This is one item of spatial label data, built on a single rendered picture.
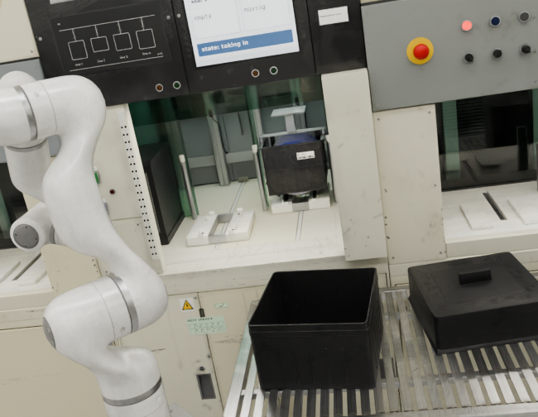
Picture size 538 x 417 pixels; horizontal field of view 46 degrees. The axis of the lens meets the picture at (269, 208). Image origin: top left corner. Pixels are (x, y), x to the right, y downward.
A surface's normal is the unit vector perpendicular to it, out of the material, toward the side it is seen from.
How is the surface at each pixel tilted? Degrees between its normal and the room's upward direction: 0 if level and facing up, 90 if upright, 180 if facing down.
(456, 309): 0
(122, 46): 90
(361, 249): 90
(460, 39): 90
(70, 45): 90
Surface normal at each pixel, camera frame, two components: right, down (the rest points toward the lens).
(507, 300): -0.16, -0.93
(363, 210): -0.09, 0.35
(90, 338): 0.62, 0.21
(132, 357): 0.33, -0.89
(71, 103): 0.51, 0.05
